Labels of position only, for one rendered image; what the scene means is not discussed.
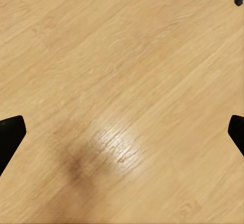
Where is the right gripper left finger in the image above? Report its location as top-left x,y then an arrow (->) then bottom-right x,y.
0,115 -> 26,175

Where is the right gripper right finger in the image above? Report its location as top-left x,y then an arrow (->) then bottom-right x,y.
228,115 -> 244,156

